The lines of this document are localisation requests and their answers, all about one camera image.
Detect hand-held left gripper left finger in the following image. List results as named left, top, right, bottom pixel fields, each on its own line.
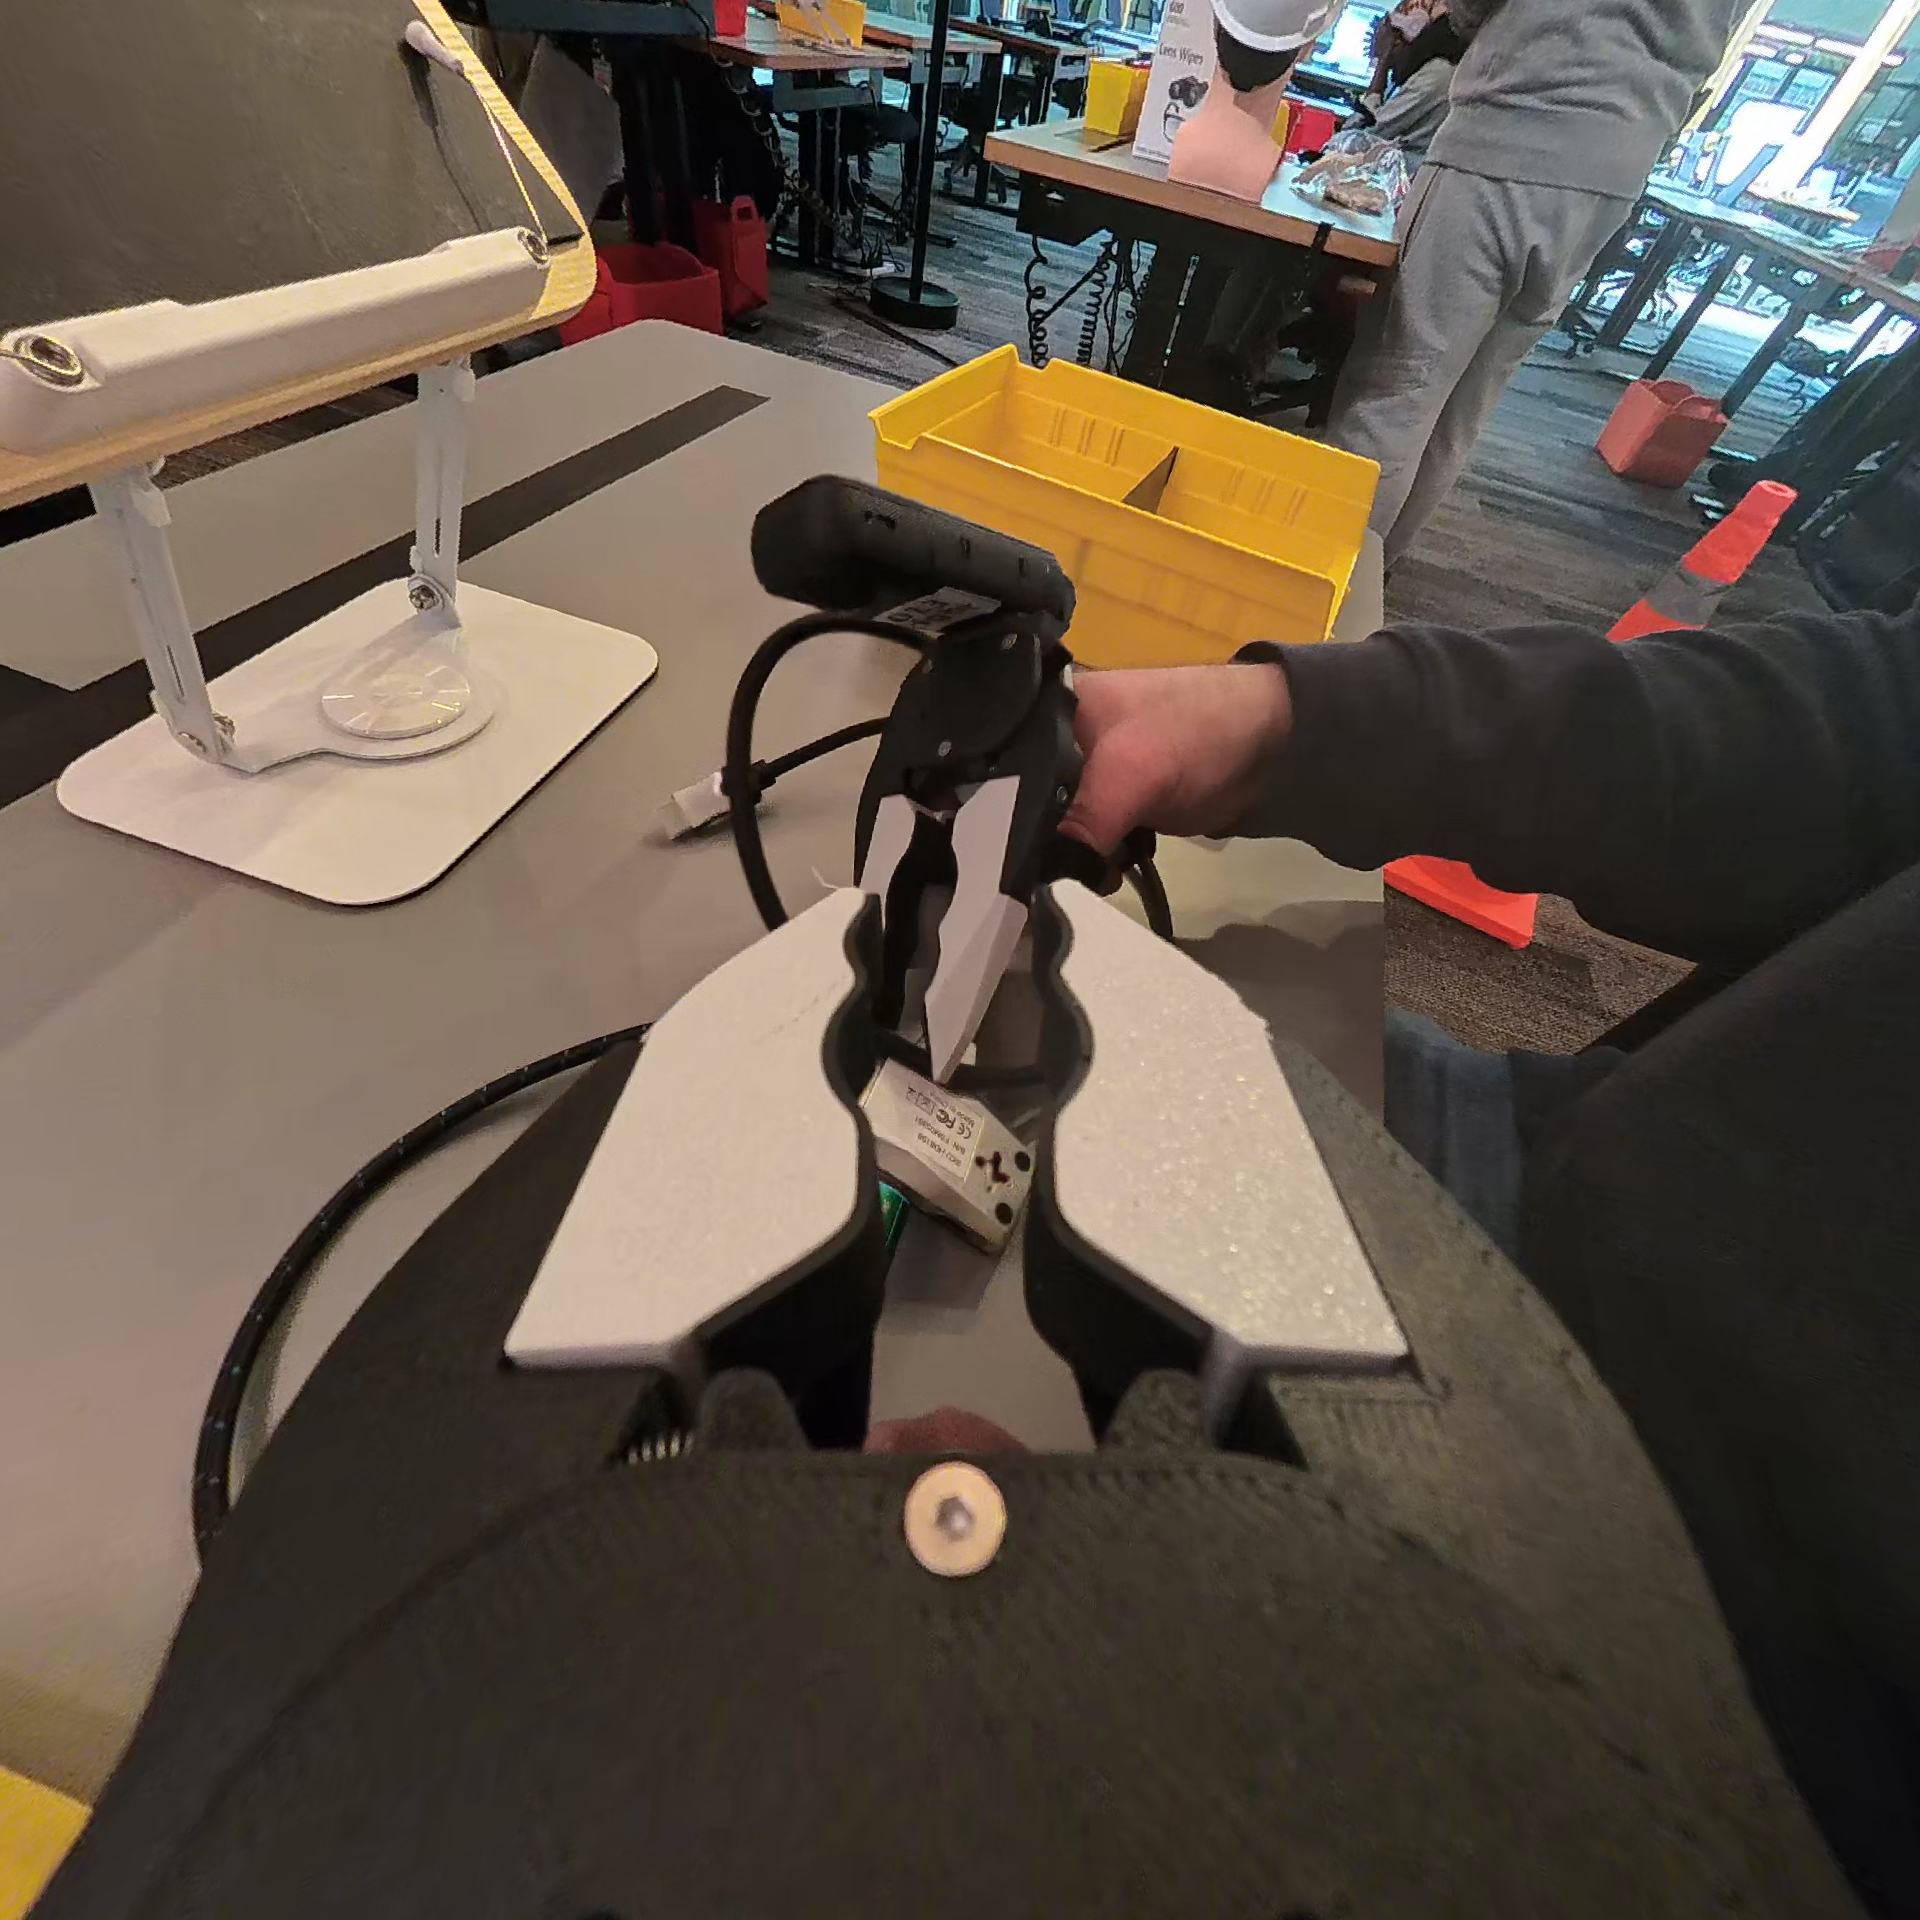
left=503, top=884, right=889, bottom=1374

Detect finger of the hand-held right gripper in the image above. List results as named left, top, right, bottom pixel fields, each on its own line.
left=918, top=772, right=1040, bottom=1086
left=852, top=792, right=944, bottom=1028

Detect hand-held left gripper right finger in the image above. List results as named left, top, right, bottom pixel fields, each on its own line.
left=1026, top=883, right=1415, bottom=1390

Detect black and silver usb hub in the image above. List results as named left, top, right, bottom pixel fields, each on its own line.
left=655, top=612, right=1174, bottom=1256

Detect yellow divided storage bin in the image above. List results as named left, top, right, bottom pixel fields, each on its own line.
left=866, top=345, right=1385, bottom=673

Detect black braided hdmi cable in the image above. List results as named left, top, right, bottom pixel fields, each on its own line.
left=191, top=1019, right=909, bottom=1568

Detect person's right forearm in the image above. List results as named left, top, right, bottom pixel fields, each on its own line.
left=1237, top=608, right=1920, bottom=962

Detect person's right hand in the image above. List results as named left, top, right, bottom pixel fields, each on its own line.
left=1054, top=657, right=1295, bottom=860

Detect person's blue jeans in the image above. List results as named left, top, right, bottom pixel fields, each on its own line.
left=1383, top=1008, right=1535, bottom=1256

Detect red plastic bin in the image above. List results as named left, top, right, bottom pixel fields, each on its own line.
left=566, top=241, right=732, bottom=351
left=688, top=192, right=770, bottom=329

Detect white wooden laptop stand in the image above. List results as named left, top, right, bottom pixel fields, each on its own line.
left=0, top=0, right=662, bottom=910

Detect mannequin head with hard hat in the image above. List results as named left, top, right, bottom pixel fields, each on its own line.
left=1168, top=0, right=1352, bottom=191

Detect white printed box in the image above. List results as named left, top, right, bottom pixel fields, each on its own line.
left=1130, top=0, right=1221, bottom=167

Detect clear plastic bag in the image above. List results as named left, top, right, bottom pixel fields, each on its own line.
left=1294, top=134, right=1415, bottom=225

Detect salmon plastic bin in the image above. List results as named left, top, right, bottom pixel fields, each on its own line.
left=1593, top=378, right=1729, bottom=487

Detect orange traffic cone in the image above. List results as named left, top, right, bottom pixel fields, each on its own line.
left=1383, top=481, right=1800, bottom=951

